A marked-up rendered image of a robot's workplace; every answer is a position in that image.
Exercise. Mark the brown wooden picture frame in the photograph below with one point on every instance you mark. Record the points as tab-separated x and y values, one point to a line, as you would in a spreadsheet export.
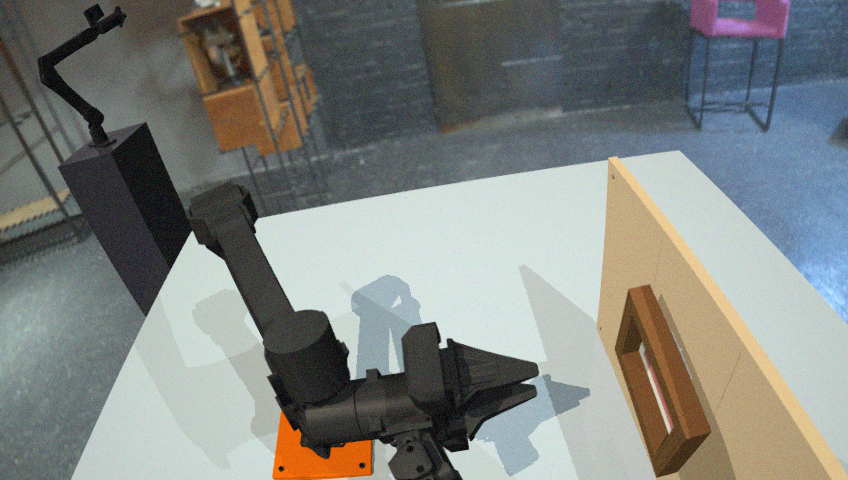
671	418

